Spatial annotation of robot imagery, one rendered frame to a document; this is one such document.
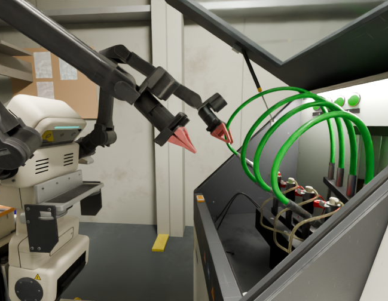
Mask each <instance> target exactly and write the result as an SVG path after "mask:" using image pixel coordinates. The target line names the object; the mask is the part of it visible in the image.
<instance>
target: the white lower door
mask: <svg viewBox="0 0 388 301"><path fill-rule="evenodd" d="M193 249H194V301H209V296H208V293H207V287H206V281H205V277H204V271H203V265H202V262H201V255H200V250H199V246H198V240H197V234H196V231H195V224H194V238H193Z"/></svg>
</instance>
